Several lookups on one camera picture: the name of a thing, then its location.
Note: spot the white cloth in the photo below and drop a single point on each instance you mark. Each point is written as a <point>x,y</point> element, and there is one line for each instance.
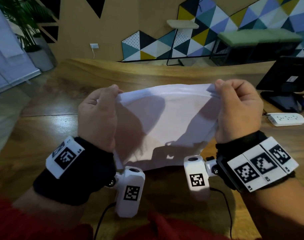
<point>167,124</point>

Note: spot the colourful triangle wall panel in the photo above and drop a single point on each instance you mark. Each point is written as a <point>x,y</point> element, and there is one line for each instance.
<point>217,24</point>

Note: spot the green cushioned bench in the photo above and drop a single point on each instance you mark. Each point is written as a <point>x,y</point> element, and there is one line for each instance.
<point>254,43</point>

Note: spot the white window blind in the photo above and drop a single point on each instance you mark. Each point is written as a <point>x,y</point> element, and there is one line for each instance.
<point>6,52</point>

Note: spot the person's right hand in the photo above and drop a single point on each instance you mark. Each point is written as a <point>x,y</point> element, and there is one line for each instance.
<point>238,114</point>

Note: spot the person's right forearm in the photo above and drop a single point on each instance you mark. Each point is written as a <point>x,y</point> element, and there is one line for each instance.
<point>279,209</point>

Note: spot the white wrist camera with marker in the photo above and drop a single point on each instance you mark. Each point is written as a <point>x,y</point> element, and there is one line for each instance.
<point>197,177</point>
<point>130,189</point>

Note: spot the white wall socket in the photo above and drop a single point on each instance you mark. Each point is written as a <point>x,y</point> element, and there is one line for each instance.
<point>94,46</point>

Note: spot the person's left forearm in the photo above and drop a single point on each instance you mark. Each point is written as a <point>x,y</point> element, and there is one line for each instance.
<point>50,209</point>

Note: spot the person's left hand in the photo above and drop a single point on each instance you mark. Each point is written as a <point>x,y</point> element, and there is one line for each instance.
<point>98,119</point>

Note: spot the green potted plant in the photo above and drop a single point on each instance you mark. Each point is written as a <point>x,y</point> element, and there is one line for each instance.
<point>19,19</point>

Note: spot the grey plant pot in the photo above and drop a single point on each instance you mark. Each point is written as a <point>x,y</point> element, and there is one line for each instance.
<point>40,57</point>

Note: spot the person's left thumb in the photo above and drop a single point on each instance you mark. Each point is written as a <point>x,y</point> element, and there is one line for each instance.
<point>115,91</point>

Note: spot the red clothing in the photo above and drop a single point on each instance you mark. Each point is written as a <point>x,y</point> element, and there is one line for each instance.
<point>21,224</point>

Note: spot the small side table black frame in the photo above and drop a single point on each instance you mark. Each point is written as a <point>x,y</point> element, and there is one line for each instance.
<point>180,34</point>

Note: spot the black triangle wall shelf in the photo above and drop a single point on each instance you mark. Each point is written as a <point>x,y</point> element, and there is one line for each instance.
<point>50,22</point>

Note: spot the black monitor on stand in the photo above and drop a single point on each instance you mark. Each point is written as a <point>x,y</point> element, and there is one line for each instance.
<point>287,79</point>

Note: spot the white power strip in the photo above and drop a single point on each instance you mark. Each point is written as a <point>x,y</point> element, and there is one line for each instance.
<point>287,119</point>

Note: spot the person's right thumb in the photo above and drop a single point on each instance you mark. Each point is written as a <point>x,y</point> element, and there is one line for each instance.
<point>219,87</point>

